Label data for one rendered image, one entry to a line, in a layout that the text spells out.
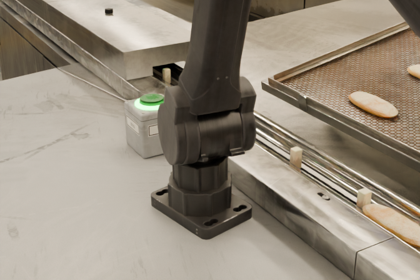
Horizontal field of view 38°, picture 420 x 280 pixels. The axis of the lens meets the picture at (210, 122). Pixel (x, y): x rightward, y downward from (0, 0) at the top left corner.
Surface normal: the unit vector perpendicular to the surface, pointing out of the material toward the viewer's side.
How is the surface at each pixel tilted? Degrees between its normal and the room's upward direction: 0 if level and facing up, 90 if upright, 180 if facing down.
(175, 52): 90
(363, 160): 0
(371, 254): 0
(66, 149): 0
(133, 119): 90
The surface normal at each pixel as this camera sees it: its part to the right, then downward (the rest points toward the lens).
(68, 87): 0.00, -0.92
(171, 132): -0.93, 0.16
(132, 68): 0.50, 0.34
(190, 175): -0.30, 0.38
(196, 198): -0.07, 0.40
